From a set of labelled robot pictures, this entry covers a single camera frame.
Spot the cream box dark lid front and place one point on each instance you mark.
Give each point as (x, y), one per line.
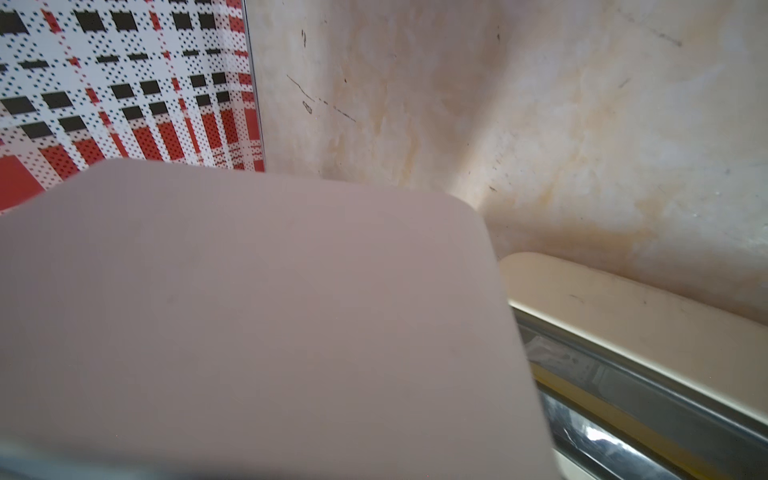
(637, 382)

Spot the white tissue box grey lid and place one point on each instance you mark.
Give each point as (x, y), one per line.
(257, 326)

